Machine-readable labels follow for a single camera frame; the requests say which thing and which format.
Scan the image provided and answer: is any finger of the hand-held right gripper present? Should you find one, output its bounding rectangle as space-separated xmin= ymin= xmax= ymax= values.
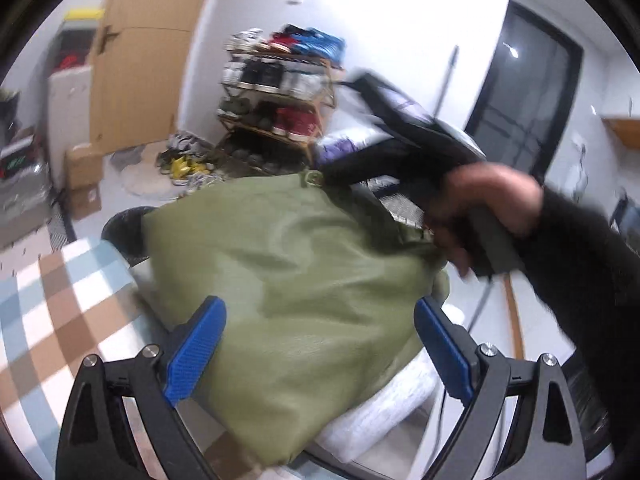
xmin=315 ymin=145 xmax=431 ymax=191

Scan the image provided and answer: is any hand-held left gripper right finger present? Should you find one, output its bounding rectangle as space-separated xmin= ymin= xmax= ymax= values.
xmin=412 ymin=296 xmax=587 ymax=480

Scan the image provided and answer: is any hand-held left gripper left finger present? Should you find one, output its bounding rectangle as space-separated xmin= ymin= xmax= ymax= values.
xmin=55 ymin=295 xmax=228 ymax=480

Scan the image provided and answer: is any green jacket with orange lining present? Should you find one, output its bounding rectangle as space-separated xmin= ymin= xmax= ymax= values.
xmin=140 ymin=170 xmax=451 ymax=468

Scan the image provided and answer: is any person's right forearm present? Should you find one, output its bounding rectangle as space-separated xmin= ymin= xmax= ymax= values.
xmin=517 ymin=187 xmax=640 ymax=361

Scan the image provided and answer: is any person's right hand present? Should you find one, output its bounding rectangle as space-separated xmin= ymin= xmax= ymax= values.
xmin=422 ymin=162 xmax=546 ymax=281

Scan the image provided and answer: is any purple cloth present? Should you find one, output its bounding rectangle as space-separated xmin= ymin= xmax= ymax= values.
xmin=317 ymin=135 xmax=361 ymax=166

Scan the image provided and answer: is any wooden shoe rack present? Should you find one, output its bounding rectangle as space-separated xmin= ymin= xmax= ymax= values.
xmin=216 ymin=25 xmax=348 ymax=171

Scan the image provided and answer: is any black framed glass door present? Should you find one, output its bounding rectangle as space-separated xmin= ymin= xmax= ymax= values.
xmin=462 ymin=0 xmax=586 ymax=186

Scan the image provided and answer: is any black round stool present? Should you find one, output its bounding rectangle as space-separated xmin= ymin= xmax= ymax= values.
xmin=100 ymin=205 xmax=158 ymax=267

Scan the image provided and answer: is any checked blanket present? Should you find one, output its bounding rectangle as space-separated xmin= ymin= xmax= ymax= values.
xmin=0 ymin=237 xmax=241 ymax=480

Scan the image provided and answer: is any round pale rug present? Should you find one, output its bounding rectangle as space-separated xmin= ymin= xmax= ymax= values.
xmin=112 ymin=142 xmax=221 ymax=201

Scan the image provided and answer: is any pile of shoes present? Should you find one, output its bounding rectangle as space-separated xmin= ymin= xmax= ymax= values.
xmin=155 ymin=130 xmax=226 ymax=196

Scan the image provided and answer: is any cardboard box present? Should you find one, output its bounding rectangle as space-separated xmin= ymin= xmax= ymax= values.
xmin=67 ymin=185 xmax=103 ymax=221
xmin=65 ymin=142 xmax=103 ymax=191

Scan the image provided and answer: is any grey plastic case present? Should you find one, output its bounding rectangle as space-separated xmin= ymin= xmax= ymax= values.
xmin=0 ymin=160 xmax=53 ymax=248

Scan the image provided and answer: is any wooden door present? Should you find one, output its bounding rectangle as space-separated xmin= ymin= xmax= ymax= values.
xmin=89 ymin=0 xmax=223 ymax=153

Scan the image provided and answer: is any white cabinet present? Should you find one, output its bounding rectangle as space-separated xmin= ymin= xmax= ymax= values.
xmin=47 ymin=66 xmax=96 ymax=161

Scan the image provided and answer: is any storage bin with yellow lid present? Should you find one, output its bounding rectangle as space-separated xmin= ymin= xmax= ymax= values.
xmin=52 ymin=7 xmax=107 ymax=73

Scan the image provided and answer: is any wooden wall shelf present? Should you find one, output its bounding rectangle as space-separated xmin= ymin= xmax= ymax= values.
xmin=600 ymin=115 xmax=640 ymax=151

